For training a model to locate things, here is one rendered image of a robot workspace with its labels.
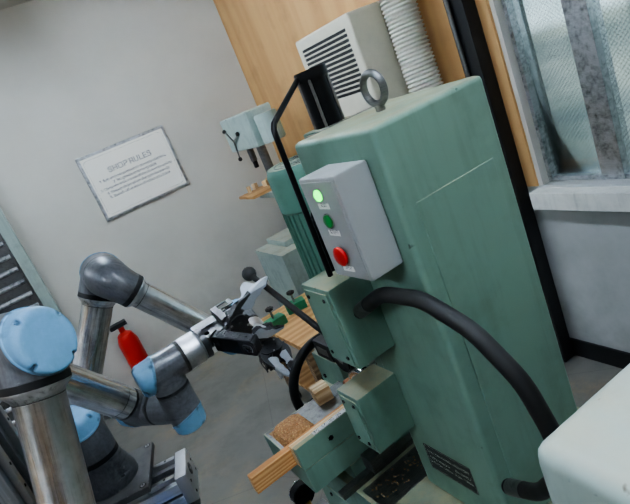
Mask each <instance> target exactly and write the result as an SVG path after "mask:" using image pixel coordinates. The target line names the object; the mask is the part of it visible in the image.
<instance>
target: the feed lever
mask: <svg viewBox="0 0 630 504"><path fill-rule="evenodd" d="M242 277H243V278H244V280H246V281H252V280H253V281H254V282H255V283H256V282H257V281H258V280H260V278H259V277H257V276H256V270H255V269H254V268H253V267H246V268H244V269H243V271H242ZM264 290H266V291H267V292H268V293H269V294H271V295H272V296H273V297H274V298H276V299H277V300H278V301H279V302H281V303H282V304H283V305H285V306H286V307H287V308H288V309H290V310H291V311H292V312H293V313H295V314H296V315H297V316H298V317H300V318H301V319H302V320H303V321H305V322H306V323H307V324H309V325H310V326H311V327H312V328H314V329H315V330H316V331H317V332H319V333H320V334H321V335H322V336H323V334H322V332H321V329H320V327H319V325H318V323H317V322H316V321H314V320H313V319H312V318H311V317H309V316H308V315H307V314H305V313H304V312H303V311H301V310H300V309H299V308H298V307H296V306H295V305H294V304H292V303H291V302H290V301H289V300H287V299H286V298H285V297H283V296H282V295H281V294H279V293H278V292H277V291H276V290H274V289H273V288H272V287H270V286H269V285H268V284H267V285H266V287H265V288H264ZM333 359H334V361H335V362H336V364H337V365H338V366H339V367H340V368H341V369H342V370H343V371H345V372H348V373H350V372H351V371H353V370H354V369H356V367H354V366H351V365H349V364H347V363H345V362H343V361H340V360H338V359H336V358H334V357H333Z"/></svg>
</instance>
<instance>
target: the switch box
mask: <svg viewBox="0 0 630 504"><path fill-rule="evenodd" d="M299 183H300V185H301V188H302V190H303V193H304V195H305V198H306V200H307V203H308V205H309V207H310V210H311V212H312V215H313V217H314V220H315V222H316V225H317V227H318V229H319V232H320V234H321V237H322V239H323V242H324V244H325V247H326V249H327V251H328V254H329V256H330V259H331V261H332V264H333V266H334V269H335V271H336V273H337V274H340V275H345V276H350V277H355V278H360V279H364V280H369V281H375V280H376V279H378V278H380V277H381V276H383V275H384V274H386V273H387V272H389V271H390V270H392V269H393V268H395V267H397V266H398V265H400V264H401V263H402V262H403V260H402V257H401V254H400V251H399V249H398V246H397V243H396V241H395V238H394V235H393V232H392V230H391V227H390V224H389V221H388V219H387V216H386V213H385V211H384V208H383V205H382V202H381V200H380V197H379V194H378V192H377V189H376V186H375V183H374V181H373V178H372V175H371V172H370V170H369V167H368V164H367V162H366V160H359V161H351V162H344V163H336V164H328V165H326V166H324V167H322V168H320V169H318V170H316V171H314V172H312V173H310V174H308V175H306V176H304V177H302V178H300V180H299ZM315 189H319V190H320V191H321V192H322V194H323V197H324V200H323V202H318V201H317V200H315V198H314V196H313V192H314V190H315ZM318 204H329V207H330V209H319V206H318ZM326 213H328V214H329V215H331V217H332V218H333V220H334V222H335V227H334V228H333V229H330V228H328V227H327V226H326V225H325V224H324V222H323V216H324V214H326ZM328 230H336V231H339V232H340V234H341V236H331V235H330V234H329V231H328ZM336 247H340V248H341V249H343V250H344V251H345V252H346V254H347V256H348V264H347V265H346V266H351V267H354V270H355V272H351V271H345V270H344V268H343V266H341V265H339V264H338V263H337V262H336V260H335V258H334V256H333V249H334V248H336Z"/></svg>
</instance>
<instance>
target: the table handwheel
mask: <svg viewBox="0 0 630 504"><path fill-rule="evenodd" d="M319 335H320V333H318V334H316V335H314V336H313V337H311V338H310V339H309V340H308V341H307V342H306V343H305V344H304V345H303V346H302V347H301V349H300V350H299V351H298V353H297V355H296V357H295V359H294V361H293V363H292V366H291V369H290V374H289V394H290V399H291V402H292V404H293V406H294V408H295V410H296V411H297V410H298V409H300V408H301V407H303V406H304V404H303V402H302V400H301V397H300V394H299V375H300V371H301V368H302V365H303V363H304V361H305V359H306V358H307V356H308V355H309V353H310V352H311V351H312V350H313V349H314V348H315V346H314V344H313V342H312V340H313V339H314V338H316V337H317V336H319Z"/></svg>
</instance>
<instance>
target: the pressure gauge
mask: <svg viewBox="0 0 630 504"><path fill-rule="evenodd" d="M314 494H315V492H314V491H313V490H312V489H311V488H310V487H308V486H307V485H306V484H305V483H304V482H303V481H302V480H301V479H299V480H297V481H295V482H294V483H293V484H292V485H291V487H290V489H289V498H290V500H291V501H292V502H294V503H295V504H312V503H311V501H312V500H313V498H314Z"/></svg>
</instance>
